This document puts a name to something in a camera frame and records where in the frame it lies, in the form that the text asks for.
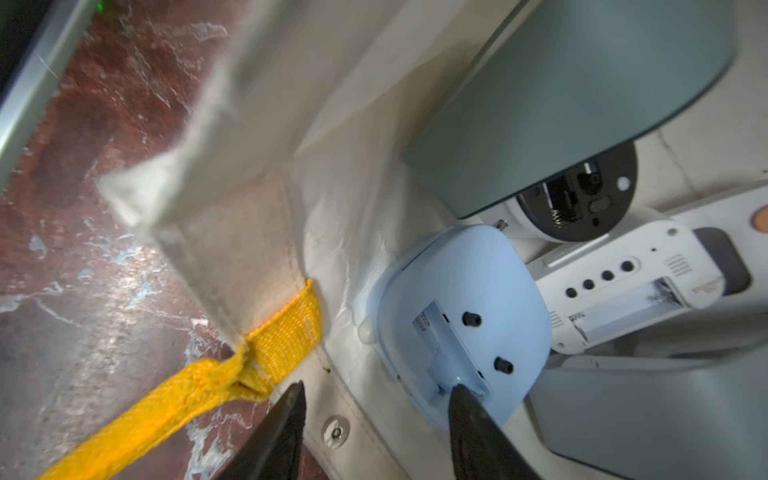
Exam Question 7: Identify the white canvas bag yellow handles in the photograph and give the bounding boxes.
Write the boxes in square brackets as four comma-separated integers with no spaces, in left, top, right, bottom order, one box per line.
[37,0,768,480]

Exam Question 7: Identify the grey square alarm clock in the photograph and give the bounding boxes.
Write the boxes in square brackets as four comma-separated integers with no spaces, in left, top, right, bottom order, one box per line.
[403,1,737,219]

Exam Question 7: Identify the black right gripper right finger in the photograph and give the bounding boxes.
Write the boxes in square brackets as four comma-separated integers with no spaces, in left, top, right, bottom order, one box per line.
[448,384,540,480]

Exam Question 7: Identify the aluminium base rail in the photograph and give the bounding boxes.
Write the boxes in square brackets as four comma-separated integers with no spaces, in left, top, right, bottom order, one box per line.
[1,0,100,186]

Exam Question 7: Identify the light blue square clock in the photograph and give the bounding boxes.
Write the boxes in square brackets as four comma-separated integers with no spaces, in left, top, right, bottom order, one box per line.
[367,225,552,430]

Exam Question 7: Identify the black round clock back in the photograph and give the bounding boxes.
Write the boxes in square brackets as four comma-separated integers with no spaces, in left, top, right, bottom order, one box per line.
[504,141,638,243]

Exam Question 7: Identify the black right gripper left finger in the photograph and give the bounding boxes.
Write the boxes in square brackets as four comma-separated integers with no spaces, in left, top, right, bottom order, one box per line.
[218,381,307,480]

